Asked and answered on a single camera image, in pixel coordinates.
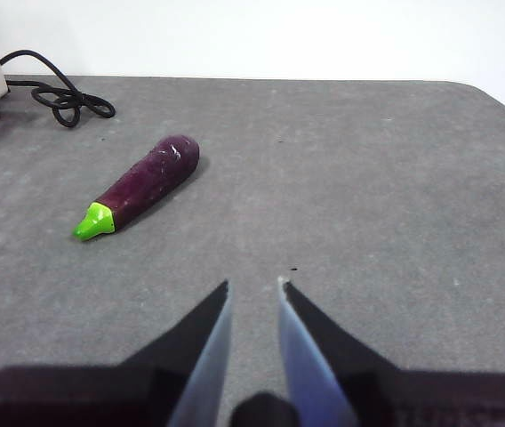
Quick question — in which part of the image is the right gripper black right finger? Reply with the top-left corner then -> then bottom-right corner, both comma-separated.
277,275 -> 401,427

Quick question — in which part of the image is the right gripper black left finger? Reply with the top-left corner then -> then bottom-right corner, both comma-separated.
118,278 -> 233,427

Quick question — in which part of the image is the purple toy eggplant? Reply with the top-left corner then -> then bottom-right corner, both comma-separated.
72,134 -> 201,244

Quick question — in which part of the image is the black oven power cable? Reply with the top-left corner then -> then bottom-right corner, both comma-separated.
0,48 -> 116,129

